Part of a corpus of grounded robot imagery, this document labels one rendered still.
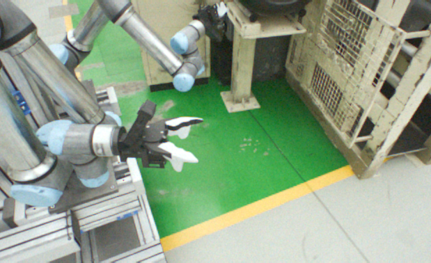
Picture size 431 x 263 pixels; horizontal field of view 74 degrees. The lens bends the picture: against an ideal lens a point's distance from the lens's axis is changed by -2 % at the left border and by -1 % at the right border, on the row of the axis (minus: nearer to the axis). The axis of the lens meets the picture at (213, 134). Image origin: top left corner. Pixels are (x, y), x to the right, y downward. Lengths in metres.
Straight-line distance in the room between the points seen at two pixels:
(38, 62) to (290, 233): 1.46
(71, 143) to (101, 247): 0.89
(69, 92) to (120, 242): 0.90
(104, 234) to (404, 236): 1.61
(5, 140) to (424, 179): 2.24
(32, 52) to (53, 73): 0.06
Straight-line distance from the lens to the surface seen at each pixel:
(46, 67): 0.79
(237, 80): 2.27
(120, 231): 1.55
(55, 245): 1.12
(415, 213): 2.14
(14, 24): 0.76
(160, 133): 0.67
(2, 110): 0.74
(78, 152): 0.73
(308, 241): 1.77
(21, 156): 0.82
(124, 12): 1.09
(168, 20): 2.31
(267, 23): 1.83
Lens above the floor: 1.54
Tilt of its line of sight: 45 degrees down
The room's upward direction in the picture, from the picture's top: straight up
